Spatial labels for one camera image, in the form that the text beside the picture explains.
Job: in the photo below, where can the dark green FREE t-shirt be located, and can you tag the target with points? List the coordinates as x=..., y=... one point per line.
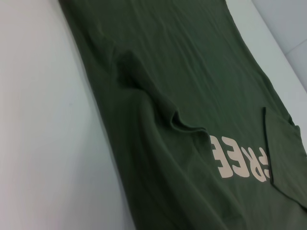
x=180, y=95

